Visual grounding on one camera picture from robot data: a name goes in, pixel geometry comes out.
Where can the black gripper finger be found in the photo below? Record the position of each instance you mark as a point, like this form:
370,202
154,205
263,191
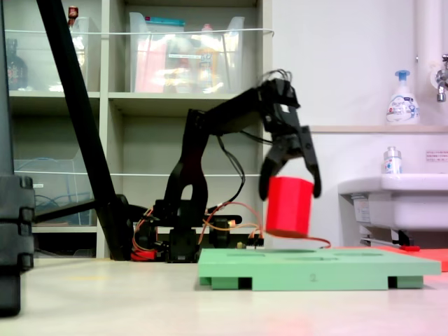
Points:
271,168
309,154

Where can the red octagonal pillar block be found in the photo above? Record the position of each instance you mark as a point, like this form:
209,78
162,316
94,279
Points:
288,206

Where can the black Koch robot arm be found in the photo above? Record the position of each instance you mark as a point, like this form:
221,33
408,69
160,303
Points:
224,119

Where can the small red block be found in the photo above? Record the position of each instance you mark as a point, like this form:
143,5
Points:
411,248

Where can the small clear pump bottle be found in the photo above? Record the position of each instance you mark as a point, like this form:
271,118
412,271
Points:
392,162

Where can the yellow bottle with pink cap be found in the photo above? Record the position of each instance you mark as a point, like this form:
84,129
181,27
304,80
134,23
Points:
207,59

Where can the white foam soap dispenser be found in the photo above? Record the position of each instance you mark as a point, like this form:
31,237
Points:
402,105

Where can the green shape sorter board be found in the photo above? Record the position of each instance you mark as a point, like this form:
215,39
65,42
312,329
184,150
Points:
315,269

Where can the large clear storage bin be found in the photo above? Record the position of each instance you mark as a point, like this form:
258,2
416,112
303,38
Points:
185,63

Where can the beige shelf unit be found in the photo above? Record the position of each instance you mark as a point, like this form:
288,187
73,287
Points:
150,101

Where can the chrome water faucet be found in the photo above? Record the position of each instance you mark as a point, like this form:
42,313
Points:
441,82

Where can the red printed base part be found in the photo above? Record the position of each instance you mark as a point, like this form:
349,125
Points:
141,255

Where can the black tripod leg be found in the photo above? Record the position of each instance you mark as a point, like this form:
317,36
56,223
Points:
75,105
5,105

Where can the bottle with red cap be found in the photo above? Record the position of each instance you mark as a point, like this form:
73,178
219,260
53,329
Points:
73,15

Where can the clear bin with bottles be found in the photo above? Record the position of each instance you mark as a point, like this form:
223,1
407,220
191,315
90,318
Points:
42,70

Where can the notched black stack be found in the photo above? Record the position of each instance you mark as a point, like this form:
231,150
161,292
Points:
14,227

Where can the dark round glass bottle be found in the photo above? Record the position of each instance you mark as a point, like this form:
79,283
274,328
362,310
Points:
15,68

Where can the white wall sink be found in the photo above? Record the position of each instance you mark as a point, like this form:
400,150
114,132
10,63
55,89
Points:
413,206

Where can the pink wall notice label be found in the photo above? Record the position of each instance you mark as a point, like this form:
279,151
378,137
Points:
437,156

